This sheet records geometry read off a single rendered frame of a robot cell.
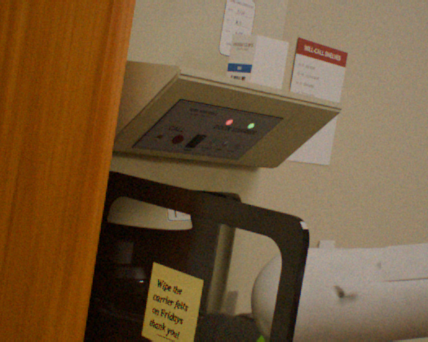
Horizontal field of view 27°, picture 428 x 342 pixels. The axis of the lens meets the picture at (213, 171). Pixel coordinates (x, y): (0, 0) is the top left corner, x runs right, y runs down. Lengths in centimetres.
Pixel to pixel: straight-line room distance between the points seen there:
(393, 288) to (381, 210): 159
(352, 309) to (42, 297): 31
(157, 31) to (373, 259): 38
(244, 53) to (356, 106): 118
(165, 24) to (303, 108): 20
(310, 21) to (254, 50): 98
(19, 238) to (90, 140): 14
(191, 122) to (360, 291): 28
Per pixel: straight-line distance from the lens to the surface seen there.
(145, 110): 94
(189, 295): 86
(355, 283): 86
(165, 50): 106
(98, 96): 87
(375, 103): 232
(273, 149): 116
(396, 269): 86
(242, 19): 116
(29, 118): 95
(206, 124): 102
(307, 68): 204
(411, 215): 259
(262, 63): 107
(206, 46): 111
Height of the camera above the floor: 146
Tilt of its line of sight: 3 degrees down
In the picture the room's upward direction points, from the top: 9 degrees clockwise
